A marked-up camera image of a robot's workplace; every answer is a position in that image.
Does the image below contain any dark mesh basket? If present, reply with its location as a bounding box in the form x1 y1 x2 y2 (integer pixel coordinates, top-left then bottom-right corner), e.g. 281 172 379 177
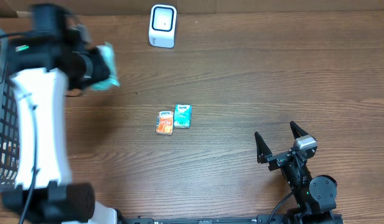
0 38 20 193

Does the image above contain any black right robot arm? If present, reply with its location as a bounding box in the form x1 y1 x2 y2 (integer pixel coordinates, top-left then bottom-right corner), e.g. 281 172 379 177
255 121 344 223

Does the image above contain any teal tissue pack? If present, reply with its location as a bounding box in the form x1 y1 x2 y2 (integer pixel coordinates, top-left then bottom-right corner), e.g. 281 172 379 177
174 104 192 128

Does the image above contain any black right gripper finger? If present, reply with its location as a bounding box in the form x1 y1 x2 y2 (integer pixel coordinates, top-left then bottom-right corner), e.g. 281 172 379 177
290 121 309 139
255 132 272 164

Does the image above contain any teal snack pack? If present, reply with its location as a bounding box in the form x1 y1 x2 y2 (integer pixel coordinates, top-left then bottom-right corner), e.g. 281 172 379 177
91 42 120 91

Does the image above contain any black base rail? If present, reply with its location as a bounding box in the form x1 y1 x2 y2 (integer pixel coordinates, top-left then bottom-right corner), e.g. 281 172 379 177
126 213 344 224

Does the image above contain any orange tissue pack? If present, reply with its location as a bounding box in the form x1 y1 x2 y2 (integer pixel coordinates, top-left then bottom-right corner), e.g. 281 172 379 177
156 111 174 136

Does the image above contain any white barcode scanner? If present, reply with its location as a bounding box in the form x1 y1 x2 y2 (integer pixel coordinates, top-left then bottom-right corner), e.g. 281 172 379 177
148 4 177 49

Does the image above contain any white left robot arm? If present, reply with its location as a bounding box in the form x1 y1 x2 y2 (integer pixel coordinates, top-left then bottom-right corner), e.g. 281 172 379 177
2 4 122 223

